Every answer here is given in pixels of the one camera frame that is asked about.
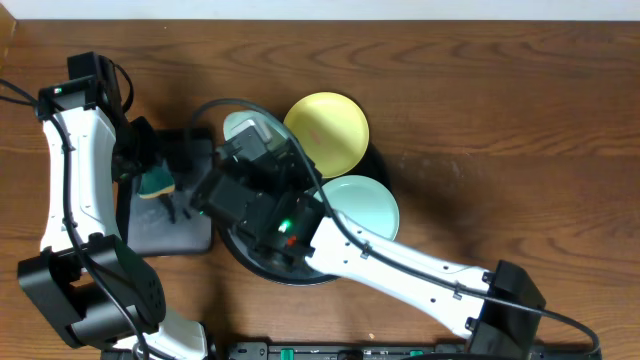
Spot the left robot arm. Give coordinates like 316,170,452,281
17,52,209,359

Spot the mint plate front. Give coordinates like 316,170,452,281
322,175,400,241

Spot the mint plate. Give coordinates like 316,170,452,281
322,175,400,241
223,110,286,148

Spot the black rectangular tray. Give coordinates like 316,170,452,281
116,128,215,257

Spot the green yellow sponge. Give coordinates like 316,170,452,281
137,166,175,199

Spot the yellow plate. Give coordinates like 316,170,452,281
284,92,370,178

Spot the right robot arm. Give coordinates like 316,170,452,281
191,129,545,359

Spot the black round tray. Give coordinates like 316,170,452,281
218,140,391,286

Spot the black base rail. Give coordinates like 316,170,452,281
99,340,604,360

